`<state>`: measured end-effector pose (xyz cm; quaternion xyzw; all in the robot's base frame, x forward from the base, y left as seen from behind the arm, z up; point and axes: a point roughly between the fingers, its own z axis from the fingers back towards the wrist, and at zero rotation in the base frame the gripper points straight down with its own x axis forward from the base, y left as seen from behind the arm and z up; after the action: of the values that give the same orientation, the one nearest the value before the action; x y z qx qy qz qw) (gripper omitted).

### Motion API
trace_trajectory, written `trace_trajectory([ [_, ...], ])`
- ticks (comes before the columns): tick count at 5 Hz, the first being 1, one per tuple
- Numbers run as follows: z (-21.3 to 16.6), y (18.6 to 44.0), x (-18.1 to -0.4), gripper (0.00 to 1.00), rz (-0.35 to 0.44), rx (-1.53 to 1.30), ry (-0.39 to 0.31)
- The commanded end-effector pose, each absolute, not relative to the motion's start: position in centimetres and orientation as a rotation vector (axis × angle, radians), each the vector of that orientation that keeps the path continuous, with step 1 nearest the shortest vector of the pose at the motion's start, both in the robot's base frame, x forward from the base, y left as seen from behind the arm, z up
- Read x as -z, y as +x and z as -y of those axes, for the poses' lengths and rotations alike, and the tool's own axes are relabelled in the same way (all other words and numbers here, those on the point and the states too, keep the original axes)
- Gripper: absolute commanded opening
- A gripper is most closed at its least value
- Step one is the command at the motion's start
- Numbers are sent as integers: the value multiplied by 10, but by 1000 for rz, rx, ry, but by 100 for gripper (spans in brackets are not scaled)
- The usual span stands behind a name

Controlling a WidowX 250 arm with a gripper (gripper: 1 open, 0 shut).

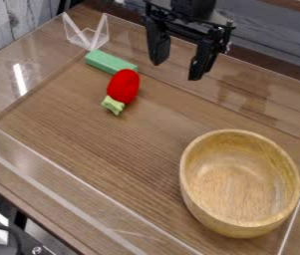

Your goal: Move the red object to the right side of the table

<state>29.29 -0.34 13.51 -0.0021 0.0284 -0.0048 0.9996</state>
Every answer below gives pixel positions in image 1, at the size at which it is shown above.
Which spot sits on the red plush strawberry toy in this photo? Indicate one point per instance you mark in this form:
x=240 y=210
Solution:
x=122 y=90

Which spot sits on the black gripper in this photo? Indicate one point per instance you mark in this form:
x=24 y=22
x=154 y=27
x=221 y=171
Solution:
x=197 y=22

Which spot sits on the green rectangular block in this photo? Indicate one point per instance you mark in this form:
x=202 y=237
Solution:
x=107 y=62

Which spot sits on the black table clamp bracket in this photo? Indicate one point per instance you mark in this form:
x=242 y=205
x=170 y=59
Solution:
x=31 y=246

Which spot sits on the wooden bowl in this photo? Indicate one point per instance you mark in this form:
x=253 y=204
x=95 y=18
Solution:
x=238 y=182

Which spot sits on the clear acrylic corner bracket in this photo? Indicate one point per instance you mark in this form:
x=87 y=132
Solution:
x=87 y=38

